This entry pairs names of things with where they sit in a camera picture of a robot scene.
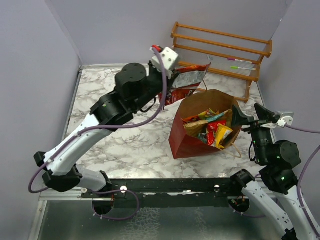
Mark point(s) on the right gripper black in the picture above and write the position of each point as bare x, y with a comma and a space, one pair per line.
264, 114

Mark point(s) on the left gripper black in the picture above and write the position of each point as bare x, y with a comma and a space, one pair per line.
169, 82

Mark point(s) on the red Doritos chip bag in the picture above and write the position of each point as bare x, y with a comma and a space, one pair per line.
185, 84

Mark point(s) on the brown red paper bag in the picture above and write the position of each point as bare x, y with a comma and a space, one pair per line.
185, 146

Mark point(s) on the orange Fox's candy bag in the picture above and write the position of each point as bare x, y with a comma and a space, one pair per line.
201, 116

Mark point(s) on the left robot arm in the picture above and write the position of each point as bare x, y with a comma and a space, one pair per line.
135, 87

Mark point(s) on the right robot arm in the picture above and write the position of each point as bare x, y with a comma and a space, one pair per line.
291, 216

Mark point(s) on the yellow snack packet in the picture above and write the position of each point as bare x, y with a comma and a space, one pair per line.
221, 134

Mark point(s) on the teal snack packet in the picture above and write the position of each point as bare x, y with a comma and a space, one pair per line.
215, 117

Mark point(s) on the red snack packet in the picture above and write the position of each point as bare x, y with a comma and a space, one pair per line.
211, 130

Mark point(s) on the green marker pen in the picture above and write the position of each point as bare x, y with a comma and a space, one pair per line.
243, 68

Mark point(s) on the pink marker pen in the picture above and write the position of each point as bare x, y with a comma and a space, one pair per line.
239, 60

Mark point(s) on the orange wooden rack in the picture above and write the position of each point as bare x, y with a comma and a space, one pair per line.
219, 63

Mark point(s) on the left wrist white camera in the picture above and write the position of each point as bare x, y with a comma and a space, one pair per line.
169, 58

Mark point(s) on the wrist white camera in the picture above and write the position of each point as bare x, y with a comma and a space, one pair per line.
169, 58
285, 118

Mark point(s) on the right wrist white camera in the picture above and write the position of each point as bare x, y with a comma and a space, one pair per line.
285, 118

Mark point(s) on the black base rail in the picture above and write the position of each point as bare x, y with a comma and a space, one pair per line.
167, 193

